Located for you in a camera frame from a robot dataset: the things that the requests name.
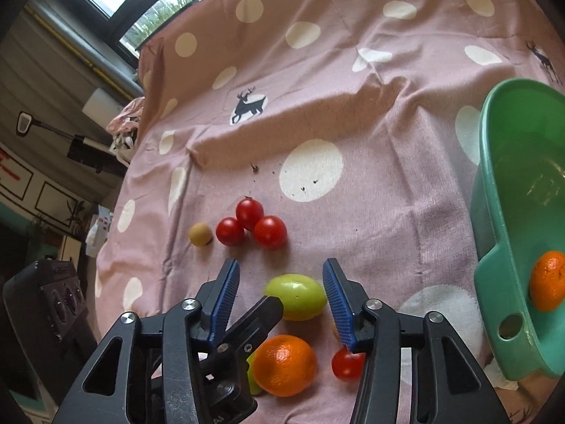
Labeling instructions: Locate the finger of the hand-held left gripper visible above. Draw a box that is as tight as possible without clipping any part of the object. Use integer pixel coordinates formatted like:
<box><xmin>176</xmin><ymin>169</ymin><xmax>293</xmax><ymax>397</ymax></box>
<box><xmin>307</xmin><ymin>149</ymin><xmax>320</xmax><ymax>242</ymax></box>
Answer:
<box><xmin>201</xmin><ymin>296</ymin><xmax>284</xmax><ymax>413</ymax></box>

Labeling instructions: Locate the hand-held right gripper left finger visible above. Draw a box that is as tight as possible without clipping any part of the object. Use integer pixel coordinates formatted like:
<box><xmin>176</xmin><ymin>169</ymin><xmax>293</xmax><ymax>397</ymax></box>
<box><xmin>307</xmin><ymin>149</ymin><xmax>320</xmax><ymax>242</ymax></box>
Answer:
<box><xmin>50</xmin><ymin>258</ymin><xmax>241</xmax><ymax>424</ymax></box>

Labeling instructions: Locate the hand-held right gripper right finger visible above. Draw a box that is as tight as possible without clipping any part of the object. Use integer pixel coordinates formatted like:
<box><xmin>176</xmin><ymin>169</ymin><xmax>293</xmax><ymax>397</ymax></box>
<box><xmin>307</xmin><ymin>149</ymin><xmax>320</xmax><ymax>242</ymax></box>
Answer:
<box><xmin>322</xmin><ymin>257</ymin><xmax>513</xmax><ymax>424</ymax></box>

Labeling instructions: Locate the green fruit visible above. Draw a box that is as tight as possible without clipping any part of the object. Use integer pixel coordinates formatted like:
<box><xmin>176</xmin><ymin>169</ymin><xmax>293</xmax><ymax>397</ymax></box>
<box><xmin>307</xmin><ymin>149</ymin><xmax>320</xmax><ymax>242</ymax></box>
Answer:
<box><xmin>264</xmin><ymin>274</ymin><xmax>328</xmax><ymax>322</ymax></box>
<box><xmin>245</xmin><ymin>352</ymin><xmax>264</xmax><ymax>396</ymax></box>

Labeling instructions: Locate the orange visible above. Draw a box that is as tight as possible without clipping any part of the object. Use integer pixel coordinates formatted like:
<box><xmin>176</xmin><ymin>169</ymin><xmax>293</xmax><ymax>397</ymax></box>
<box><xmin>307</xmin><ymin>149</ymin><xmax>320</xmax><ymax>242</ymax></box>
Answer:
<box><xmin>251</xmin><ymin>335</ymin><xmax>317</xmax><ymax>397</ymax></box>
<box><xmin>530</xmin><ymin>250</ymin><xmax>565</xmax><ymax>312</ymax></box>

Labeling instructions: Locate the green plastic basin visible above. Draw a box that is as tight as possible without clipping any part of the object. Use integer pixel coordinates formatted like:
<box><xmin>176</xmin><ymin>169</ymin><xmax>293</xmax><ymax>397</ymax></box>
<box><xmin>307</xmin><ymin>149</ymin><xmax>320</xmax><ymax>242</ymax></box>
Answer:
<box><xmin>470</xmin><ymin>78</ymin><xmax>565</xmax><ymax>381</ymax></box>

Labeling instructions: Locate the red cherry tomato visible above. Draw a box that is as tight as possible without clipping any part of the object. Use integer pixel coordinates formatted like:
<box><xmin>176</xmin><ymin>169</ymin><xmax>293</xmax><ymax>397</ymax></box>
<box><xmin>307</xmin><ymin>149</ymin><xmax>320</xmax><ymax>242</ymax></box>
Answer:
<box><xmin>331</xmin><ymin>347</ymin><xmax>366</xmax><ymax>381</ymax></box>
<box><xmin>254</xmin><ymin>216</ymin><xmax>288</xmax><ymax>250</ymax></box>
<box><xmin>215</xmin><ymin>217</ymin><xmax>245</xmax><ymax>246</ymax></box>
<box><xmin>236</xmin><ymin>198</ymin><xmax>264</xmax><ymax>231</ymax></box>

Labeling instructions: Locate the brown longan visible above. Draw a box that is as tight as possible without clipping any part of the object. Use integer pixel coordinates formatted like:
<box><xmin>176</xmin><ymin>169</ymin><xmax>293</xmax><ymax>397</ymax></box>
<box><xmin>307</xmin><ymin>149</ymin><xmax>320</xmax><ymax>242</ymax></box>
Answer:
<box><xmin>189</xmin><ymin>223</ymin><xmax>213</xmax><ymax>247</ymax></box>

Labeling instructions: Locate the white packet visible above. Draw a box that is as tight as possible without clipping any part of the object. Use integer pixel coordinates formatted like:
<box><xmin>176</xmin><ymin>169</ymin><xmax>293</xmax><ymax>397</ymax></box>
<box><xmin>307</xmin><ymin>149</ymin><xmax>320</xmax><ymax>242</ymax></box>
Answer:
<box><xmin>86</xmin><ymin>212</ymin><xmax>114</xmax><ymax>257</ymax></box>

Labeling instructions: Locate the pink polka-dot deer blanket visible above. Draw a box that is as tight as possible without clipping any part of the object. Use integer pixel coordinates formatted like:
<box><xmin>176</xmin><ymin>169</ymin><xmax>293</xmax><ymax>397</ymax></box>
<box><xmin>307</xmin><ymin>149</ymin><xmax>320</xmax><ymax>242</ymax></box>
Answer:
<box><xmin>95</xmin><ymin>0</ymin><xmax>565</xmax><ymax>424</ymax></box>

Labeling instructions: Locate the crumpled white tissue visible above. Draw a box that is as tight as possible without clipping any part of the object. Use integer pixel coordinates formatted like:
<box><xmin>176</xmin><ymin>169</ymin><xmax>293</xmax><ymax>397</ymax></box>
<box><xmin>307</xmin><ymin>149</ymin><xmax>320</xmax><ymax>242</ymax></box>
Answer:
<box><xmin>483</xmin><ymin>360</ymin><xmax>522</xmax><ymax>391</ymax></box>

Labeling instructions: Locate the pile of pink clothes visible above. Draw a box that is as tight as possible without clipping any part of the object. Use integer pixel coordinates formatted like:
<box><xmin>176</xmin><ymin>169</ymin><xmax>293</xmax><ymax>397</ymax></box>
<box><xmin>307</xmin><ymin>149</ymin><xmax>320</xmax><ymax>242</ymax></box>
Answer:
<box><xmin>107</xmin><ymin>96</ymin><xmax>146</xmax><ymax>160</ymax></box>

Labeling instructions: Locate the yellow pipe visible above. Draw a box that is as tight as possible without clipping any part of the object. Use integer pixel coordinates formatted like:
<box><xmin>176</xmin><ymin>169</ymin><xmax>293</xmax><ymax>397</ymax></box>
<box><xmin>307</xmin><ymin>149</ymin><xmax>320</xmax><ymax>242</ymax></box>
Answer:
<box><xmin>26</xmin><ymin>4</ymin><xmax>142</xmax><ymax>98</ymax></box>

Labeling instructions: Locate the black handled tool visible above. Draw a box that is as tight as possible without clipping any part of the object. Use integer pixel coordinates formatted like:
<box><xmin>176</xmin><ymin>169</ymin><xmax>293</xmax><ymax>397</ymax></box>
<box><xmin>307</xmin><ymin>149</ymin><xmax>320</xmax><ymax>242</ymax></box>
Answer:
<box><xmin>17</xmin><ymin>112</ymin><xmax>129</xmax><ymax>175</ymax></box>

